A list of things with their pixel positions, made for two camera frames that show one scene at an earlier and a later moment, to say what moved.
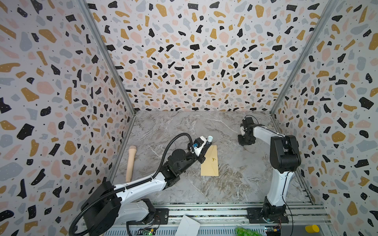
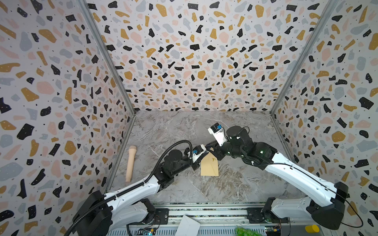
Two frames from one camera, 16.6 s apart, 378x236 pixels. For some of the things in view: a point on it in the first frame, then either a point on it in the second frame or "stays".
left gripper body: x=189 y=159 stays
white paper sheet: x=188 y=227 stays
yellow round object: x=312 y=229 stays
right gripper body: x=243 y=139 → x=220 y=150
